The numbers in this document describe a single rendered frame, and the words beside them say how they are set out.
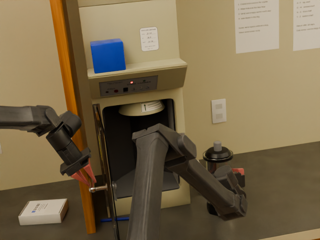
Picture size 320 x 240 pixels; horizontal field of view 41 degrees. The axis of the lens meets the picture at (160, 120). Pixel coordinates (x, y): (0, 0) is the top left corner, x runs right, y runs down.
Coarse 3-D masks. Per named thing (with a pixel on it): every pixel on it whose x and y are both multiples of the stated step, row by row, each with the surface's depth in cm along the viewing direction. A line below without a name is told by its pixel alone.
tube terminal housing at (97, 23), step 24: (168, 0) 141; (96, 24) 139; (120, 24) 141; (144, 24) 142; (168, 24) 143; (168, 48) 146; (120, 96) 148; (144, 96) 149; (168, 96) 151; (168, 192) 162
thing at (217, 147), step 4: (216, 144) 149; (220, 144) 150; (212, 148) 153; (216, 148) 150; (220, 148) 150; (224, 148) 152; (208, 152) 150; (212, 152) 150; (216, 152) 149; (220, 152) 149; (224, 152) 149; (228, 152) 149; (208, 156) 150; (212, 156) 148; (216, 156) 148; (220, 156) 148; (224, 156) 148
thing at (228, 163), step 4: (204, 152) 154; (232, 152) 151; (204, 156) 150; (228, 156) 149; (208, 164) 150; (212, 164) 149; (216, 164) 148; (220, 164) 148; (224, 164) 149; (228, 164) 149; (208, 168) 151; (212, 168) 149; (216, 168) 149; (212, 172) 150
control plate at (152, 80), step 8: (120, 80) 137; (128, 80) 138; (136, 80) 139; (152, 80) 140; (104, 88) 139; (112, 88) 140; (120, 88) 141; (128, 88) 142; (136, 88) 143; (144, 88) 144; (152, 88) 145
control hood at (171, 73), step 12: (156, 60) 146; (168, 60) 144; (180, 60) 142; (108, 72) 133; (120, 72) 134; (132, 72) 135; (144, 72) 135; (156, 72) 137; (168, 72) 138; (180, 72) 139; (96, 84) 136; (168, 84) 145; (180, 84) 146; (96, 96) 143; (108, 96) 144
